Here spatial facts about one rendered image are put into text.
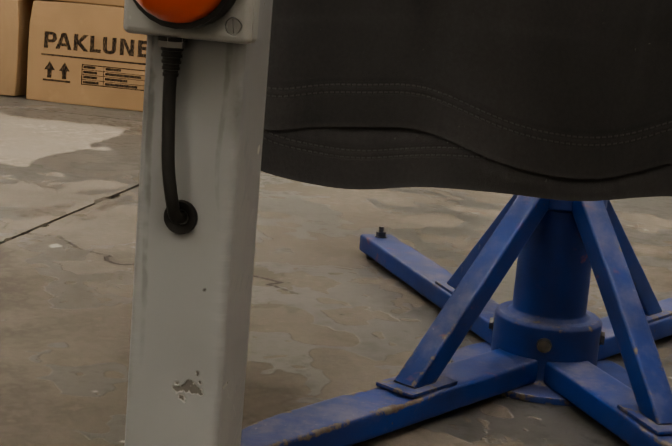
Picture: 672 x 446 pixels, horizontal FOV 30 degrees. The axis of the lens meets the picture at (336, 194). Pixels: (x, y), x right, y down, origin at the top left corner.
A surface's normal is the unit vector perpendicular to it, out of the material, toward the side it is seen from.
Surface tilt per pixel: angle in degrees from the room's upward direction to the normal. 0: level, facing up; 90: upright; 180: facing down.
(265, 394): 0
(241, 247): 90
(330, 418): 0
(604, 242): 42
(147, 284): 90
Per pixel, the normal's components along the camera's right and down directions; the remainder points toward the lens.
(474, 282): -0.39, -0.67
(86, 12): -0.19, 0.15
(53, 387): 0.08, -0.98
